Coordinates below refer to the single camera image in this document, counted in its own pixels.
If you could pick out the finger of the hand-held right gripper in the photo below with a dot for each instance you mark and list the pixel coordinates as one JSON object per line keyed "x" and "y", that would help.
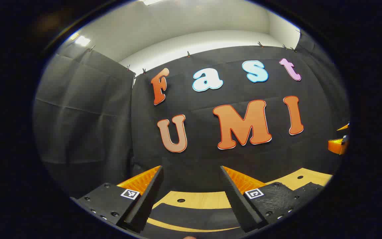
{"x": 344, "y": 127}
{"x": 337, "y": 146}

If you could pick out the ceiling light panel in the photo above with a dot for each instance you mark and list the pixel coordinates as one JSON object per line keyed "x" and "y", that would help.
{"x": 151, "y": 1}
{"x": 82, "y": 40}

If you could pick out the dark grey jeans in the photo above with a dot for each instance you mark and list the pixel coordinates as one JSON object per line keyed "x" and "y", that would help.
{"x": 191, "y": 215}

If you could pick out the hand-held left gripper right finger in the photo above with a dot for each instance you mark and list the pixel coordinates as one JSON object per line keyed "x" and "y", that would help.
{"x": 237, "y": 199}

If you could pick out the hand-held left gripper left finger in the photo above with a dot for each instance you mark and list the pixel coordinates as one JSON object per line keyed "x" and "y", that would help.
{"x": 148, "y": 199}

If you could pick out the black backdrop cloth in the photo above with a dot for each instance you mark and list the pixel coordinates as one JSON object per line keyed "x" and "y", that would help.
{"x": 211, "y": 156}

